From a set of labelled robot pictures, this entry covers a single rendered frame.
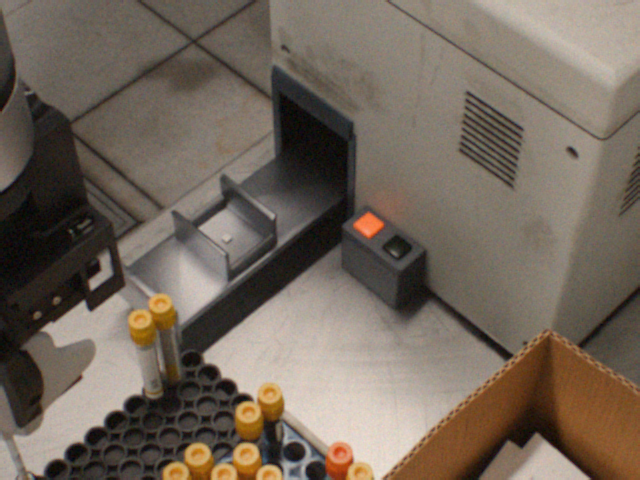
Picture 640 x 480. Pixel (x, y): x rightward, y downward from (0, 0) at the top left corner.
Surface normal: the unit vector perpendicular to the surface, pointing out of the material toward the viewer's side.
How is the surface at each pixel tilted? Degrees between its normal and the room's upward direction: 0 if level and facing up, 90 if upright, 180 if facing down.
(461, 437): 83
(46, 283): 90
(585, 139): 90
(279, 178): 0
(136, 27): 0
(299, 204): 0
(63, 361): 91
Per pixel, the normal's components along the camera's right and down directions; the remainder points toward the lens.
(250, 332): 0.00, -0.61
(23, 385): 0.71, 0.44
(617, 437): -0.69, 0.55
